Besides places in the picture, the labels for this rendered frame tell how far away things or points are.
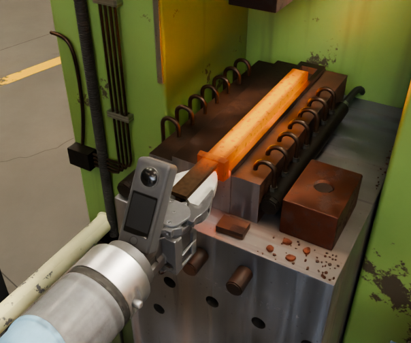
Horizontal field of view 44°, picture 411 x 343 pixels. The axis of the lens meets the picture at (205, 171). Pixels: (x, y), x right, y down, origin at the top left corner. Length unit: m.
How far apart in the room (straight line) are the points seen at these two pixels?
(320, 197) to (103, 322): 0.37
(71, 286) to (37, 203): 1.81
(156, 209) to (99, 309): 0.14
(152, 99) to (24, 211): 1.45
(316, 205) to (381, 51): 0.47
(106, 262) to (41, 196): 1.83
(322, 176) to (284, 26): 0.47
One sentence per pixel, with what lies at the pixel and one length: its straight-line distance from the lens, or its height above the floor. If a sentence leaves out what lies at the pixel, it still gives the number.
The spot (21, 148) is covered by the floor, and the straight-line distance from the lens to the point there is 2.77.
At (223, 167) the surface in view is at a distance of 0.75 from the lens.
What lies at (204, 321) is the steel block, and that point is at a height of 0.70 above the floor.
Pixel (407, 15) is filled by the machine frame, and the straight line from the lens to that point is 1.10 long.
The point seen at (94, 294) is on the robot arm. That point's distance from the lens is 0.57.
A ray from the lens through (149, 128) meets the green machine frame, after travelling 1.02.
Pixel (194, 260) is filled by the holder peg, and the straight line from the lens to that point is 0.79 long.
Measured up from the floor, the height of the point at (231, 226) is 0.93.
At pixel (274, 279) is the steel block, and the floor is 0.88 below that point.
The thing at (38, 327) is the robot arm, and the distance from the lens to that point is 0.56.
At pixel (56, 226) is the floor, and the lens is 2.24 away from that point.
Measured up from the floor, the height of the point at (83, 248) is 0.63.
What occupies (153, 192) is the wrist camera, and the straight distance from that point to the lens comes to 0.62.
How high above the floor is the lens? 1.46
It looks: 37 degrees down
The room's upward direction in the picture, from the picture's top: straight up
